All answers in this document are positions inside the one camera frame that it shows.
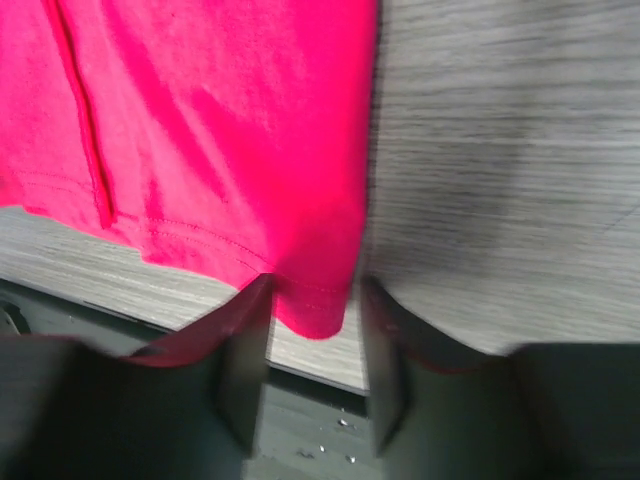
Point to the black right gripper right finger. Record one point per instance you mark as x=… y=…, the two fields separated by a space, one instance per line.
x=442 y=410

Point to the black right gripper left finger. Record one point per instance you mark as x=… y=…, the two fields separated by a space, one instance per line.
x=185 y=406

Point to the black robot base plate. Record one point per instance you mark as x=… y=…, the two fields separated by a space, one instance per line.
x=306 y=430

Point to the red pink t shirt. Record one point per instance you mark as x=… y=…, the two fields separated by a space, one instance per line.
x=225 y=138

